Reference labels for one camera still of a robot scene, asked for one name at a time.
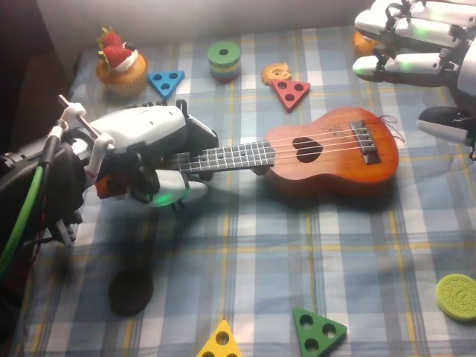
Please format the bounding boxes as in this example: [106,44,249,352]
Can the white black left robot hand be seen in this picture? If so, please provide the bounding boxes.
[89,99,220,213]

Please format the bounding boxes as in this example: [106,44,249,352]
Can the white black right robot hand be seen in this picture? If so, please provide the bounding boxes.
[352,0,476,161]

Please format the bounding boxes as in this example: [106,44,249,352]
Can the small orange wooden ukulele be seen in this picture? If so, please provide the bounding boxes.
[163,106,406,196]

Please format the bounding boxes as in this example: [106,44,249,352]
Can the blue triangle block with holes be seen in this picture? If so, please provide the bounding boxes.
[147,69,186,101]

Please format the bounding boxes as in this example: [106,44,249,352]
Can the toy strawberry cupcake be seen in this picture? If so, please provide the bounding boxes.
[95,26,149,98]

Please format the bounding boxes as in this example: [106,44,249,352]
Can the orange brown toy pastry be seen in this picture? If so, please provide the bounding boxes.
[353,30,381,57]

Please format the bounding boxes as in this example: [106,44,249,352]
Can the stack of coloured rings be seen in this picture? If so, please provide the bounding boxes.
[207,40,242,83]

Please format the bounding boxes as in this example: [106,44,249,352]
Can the red triangle block with holes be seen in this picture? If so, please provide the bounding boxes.
[270,78,312,113]

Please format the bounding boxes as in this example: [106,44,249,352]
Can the yellow toy biscuit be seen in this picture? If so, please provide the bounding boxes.
[261,62,293,86]

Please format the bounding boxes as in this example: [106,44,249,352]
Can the blue yellow plaid cloth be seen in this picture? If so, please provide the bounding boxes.
[14,25,476,357]

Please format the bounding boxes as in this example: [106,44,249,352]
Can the yellow triangle block with holes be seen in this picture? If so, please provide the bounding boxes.
[196,319,243,357]

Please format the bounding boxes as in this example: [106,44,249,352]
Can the green toy sandwich cookie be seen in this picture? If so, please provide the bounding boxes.
[435,273,476,321]

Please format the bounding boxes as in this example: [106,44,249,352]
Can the green triangle block with holes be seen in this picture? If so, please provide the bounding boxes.
[292,306,349,357]

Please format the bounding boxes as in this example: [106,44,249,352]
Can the green cable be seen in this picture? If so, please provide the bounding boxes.
[0,163,51,278]

